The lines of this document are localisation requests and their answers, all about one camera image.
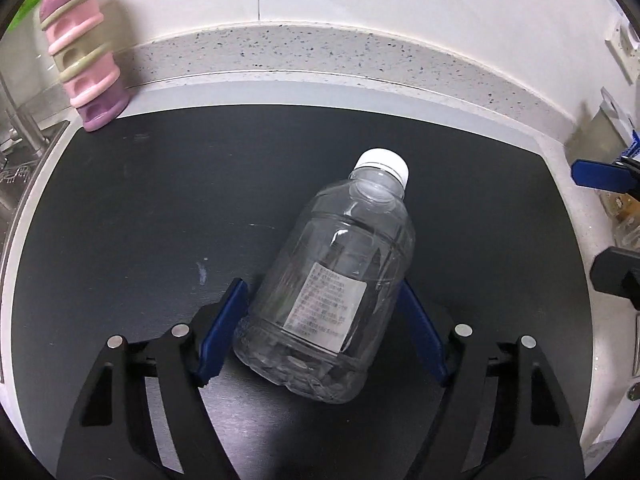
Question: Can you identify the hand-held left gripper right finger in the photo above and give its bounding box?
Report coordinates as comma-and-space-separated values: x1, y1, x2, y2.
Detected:
399, 279, 586, 480

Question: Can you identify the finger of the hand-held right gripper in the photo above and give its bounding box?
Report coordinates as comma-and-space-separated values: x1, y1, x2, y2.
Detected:
589, 246, 640, 311
571, 158, 640, 194

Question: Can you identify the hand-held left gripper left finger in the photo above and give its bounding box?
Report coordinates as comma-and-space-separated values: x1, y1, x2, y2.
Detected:
56, 277, 249, 480

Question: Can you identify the clear plastic bag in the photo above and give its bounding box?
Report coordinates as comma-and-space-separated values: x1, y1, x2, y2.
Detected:
565, 107, 640, 251

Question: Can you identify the clear plastic bottle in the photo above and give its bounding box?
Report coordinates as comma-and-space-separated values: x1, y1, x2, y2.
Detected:
232, 148, 417, 405

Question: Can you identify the white paper piece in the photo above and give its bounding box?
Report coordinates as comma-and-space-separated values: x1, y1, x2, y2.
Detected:
599, 87, 639, 136

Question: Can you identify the black mat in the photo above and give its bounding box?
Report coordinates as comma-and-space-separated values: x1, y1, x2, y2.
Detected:
10, 105, 594, 480

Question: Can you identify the stainless steel sink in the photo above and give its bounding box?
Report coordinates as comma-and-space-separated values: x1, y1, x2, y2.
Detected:
0, 120, 71, 222

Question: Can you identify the pink stacked container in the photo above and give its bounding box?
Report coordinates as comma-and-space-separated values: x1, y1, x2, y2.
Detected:
39, 0, 130, 133

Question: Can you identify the tall steel faucet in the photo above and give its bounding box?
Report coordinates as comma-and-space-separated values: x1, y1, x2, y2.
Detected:
0, 74, 51, 157

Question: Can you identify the white wall socket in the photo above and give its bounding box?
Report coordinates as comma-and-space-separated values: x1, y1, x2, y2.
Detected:
604, 22, 640, 84

